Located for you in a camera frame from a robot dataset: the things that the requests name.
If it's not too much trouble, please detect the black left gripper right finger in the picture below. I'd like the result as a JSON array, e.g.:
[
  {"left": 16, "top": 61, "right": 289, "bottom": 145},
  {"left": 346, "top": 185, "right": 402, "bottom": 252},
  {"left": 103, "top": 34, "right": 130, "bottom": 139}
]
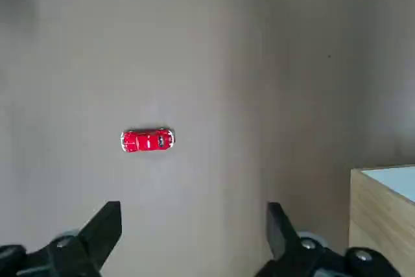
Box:
[{"left": 257, "top": 202, "right": 403, "bottom": 277}]

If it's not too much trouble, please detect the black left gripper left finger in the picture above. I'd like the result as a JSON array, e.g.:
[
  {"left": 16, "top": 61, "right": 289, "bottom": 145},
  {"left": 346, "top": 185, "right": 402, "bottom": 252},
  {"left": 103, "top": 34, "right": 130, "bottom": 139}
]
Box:
[{"left": 0, "top": 201, "right": 123, "bottom": 277}]

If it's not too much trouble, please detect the wooden cabinet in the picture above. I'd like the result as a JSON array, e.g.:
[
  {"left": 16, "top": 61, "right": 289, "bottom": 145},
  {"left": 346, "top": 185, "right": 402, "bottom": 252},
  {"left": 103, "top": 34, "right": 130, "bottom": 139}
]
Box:
[{"left": 348, "top": 165, "right": 415, "bottom": 277}]

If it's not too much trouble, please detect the white-fronted wooden drawer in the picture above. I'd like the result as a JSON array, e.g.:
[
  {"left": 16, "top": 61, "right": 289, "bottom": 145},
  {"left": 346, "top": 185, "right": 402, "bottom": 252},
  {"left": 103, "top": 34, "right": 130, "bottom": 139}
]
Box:
[{"left": 361, "top": 165, "right": 415, "bottom": 203}]

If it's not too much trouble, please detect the red toy car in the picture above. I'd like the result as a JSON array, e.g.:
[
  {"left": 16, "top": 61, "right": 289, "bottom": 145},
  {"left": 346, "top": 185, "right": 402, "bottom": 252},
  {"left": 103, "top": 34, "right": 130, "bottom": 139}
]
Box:
[{"left": 121, "top": 126, "right": 176, "bottom": 154}]

